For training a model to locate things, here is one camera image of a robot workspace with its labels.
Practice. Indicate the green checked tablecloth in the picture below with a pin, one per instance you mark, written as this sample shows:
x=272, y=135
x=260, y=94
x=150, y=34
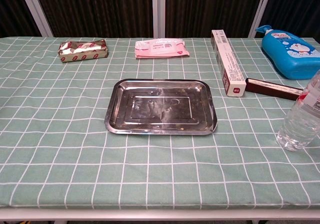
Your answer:
x=75, y=159

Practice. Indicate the gold red tissue package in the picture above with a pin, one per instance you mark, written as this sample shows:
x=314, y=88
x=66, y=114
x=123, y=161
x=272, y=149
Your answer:
x=82, y=50

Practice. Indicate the long dark red box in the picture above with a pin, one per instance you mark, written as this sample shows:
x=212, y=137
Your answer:
x=270, y=86

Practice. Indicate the transparent plastic water bottle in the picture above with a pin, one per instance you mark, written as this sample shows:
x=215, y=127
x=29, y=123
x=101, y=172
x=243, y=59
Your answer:
x=297, y=123

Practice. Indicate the dark brown partition panel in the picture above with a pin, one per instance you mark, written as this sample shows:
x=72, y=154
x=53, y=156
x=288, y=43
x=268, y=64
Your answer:
x=300, y=6
x=100, y=8
x=212, y=8
x=12, y=8

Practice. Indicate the pink wet wipes pack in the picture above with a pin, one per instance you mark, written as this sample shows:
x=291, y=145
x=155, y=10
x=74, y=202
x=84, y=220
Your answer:
x=160, y=48

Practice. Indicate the blue pump lotion bottle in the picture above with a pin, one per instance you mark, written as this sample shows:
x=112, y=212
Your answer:
x=287, y=53

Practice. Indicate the silver metal tray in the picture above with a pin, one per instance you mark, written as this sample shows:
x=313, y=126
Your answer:
x=160, y=108

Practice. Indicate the long white carton box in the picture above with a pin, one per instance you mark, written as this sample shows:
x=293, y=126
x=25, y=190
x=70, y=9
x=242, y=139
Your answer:
x=228, y=61

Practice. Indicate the white table frame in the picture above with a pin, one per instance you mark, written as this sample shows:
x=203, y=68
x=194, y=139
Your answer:
x=150, y=212

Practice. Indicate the white partition post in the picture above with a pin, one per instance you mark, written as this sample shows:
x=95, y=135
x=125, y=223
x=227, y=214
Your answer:
x=37, y=13
x=158, y=8
x=260, y=11

